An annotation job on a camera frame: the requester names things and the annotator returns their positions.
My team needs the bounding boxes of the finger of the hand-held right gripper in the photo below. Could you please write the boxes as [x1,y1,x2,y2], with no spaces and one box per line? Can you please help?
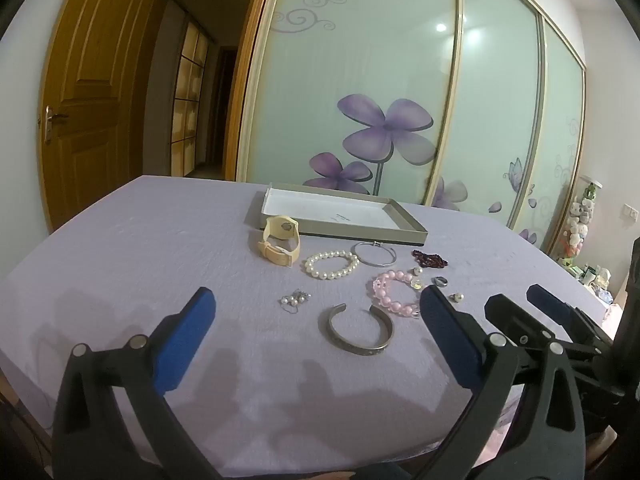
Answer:
[527,284,621,376]
[485,294,626,411]

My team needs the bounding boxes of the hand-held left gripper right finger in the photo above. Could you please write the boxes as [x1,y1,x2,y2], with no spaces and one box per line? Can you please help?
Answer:
[415,285,586,480]

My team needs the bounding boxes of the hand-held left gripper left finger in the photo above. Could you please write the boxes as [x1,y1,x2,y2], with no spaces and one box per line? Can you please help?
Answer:
[51,286,226,480]

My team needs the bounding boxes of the pink bead bracelet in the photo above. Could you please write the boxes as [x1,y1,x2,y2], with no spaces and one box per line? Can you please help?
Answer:
[372,270,423,319]

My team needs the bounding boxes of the dark red bead bracelet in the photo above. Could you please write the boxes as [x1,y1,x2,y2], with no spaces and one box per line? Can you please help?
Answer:
[411,248,448,267]

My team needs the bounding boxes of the silver cuff bracelet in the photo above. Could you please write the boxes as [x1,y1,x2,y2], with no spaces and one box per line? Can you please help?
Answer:
[327,302,395,357]

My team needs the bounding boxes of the pearl drop earrings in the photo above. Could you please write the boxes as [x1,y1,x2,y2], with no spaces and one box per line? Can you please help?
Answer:
[279,289,312,313]

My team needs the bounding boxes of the cream strap wristwatch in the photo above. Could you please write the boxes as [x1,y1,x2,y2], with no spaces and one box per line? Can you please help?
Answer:
[257,215,302,267]

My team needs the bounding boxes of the white pearl bracelet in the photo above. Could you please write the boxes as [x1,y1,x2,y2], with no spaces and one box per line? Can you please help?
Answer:
[303,250,361,281]

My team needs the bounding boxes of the shallow grey cardboard box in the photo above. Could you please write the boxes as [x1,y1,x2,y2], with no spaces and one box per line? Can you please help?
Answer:
[244,182,429,247]

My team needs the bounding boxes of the plush toy stack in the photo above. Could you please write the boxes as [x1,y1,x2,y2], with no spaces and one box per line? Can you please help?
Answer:
[559,179,602,261]

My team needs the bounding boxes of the purple tablecloth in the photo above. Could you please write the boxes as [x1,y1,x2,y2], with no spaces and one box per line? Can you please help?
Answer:
[0,175,626,478]

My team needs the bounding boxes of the thin silver bangle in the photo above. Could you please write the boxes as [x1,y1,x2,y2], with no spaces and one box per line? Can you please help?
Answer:
[351,241,398,267]

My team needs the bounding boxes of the frosted glass sliding door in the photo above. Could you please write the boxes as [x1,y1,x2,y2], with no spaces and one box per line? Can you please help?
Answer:
[515,20,586,256]
[425,0,543,231]

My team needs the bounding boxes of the wooden lattice screen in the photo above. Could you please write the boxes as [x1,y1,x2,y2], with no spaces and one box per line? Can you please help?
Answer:
[167,25,209,178]

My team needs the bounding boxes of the wooden panel door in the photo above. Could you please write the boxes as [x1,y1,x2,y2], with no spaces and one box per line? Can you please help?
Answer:
[37,0,163,233]

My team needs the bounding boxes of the large purple flower sliding door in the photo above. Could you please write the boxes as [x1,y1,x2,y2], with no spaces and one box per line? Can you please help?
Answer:
[237,0,461,206]

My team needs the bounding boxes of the metal door handle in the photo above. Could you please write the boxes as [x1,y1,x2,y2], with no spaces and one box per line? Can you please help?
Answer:
[42,105,69,141]

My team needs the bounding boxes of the wooden door frame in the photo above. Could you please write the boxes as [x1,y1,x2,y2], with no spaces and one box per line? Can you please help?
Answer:
[224,0,279,182]

